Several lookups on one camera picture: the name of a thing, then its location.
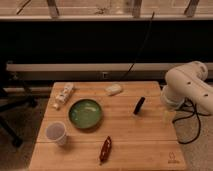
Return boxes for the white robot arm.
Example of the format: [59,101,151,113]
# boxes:
[161,61,213,114]

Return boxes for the green ceramic bowl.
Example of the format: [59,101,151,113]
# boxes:
[68,99,102,129]

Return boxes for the white crumpled wrapper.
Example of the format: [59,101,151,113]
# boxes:
[53,83,74,110]

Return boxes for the red chili pepper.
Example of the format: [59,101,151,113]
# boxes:
[99,136,112,163]

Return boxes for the white plastic cup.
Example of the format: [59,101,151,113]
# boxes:
[45,122,67,146]

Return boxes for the black office chair base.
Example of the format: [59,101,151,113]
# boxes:
[0,63,38,148]

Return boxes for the black hanging cable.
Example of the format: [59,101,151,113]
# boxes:
[119,11,156,82]

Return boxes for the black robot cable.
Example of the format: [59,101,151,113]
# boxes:
[172,98,212,145]

